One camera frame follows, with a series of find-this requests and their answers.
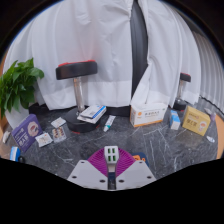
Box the black red dumbbell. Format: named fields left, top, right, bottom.
left=54, top=59, right=99, bottom=134
left=173, top=72, right=192, bottom=112

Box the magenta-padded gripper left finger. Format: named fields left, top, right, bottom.
left=66, top=147, right=110, bottom=191

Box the white green tube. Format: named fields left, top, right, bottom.
left=102, top=114, right=117, bottom=133

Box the flat white blue box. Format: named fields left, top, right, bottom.
left=76, top=104, right=108, bottom=125

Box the white orange box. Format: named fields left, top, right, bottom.
left=129, top=102, right=169, bottom=128

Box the purple box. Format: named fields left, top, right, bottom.
left=10, top=113, right=44, bottom=153

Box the small white tube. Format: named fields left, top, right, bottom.
left=205, top=134, right=216, bottom=144

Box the small white packet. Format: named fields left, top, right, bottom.
left=2, top=130, right=12, bottom=144

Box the blister pack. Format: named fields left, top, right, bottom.
left=52, top=126, right=68, bottom=144

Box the small blue white box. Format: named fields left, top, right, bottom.
left=169, top=109, right=182, bottom=131

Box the small purple bottle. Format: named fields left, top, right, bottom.
left=209, top=111, right=218, bottom=123

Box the white charger block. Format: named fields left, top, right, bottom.
left=103, top=145, right=120, bottom=174

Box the green potted plant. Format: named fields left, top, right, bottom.
left=0, top=57, right=45, bottom=129

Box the white curtain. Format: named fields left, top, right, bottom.
left=3, top=0, right=134, bottom=111
left=130, top=0, right=224, bottom=114

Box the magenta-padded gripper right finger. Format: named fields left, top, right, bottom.
left=115, top=147, right=157, bottom=191

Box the white sachet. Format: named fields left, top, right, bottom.
left=34, top=132, right=54, bottom=148

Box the yellow box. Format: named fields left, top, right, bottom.
left=181, top=105, right=212, bottom=137

